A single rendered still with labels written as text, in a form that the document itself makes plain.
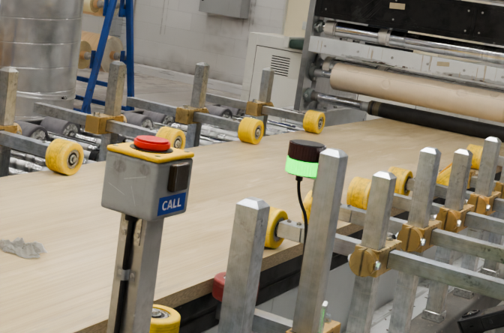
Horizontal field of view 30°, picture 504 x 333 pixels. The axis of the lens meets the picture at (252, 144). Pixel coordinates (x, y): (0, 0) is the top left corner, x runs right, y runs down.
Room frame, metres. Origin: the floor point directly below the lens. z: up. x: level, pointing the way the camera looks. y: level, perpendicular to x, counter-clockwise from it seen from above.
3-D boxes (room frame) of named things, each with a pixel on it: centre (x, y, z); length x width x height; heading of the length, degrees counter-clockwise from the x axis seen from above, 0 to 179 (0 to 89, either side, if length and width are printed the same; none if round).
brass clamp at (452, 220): (2.14, -0.49, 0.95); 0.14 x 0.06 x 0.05; 152
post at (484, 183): (2.34, -0.60, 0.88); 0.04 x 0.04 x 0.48; 62
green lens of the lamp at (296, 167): (1.48, -0.09, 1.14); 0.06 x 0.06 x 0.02
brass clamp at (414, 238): (1.92, -0.37, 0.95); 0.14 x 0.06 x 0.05; 152
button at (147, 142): (1.01, 0.11, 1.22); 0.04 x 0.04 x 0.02
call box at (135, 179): (1.01, 0.11, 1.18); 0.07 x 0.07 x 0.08; 62
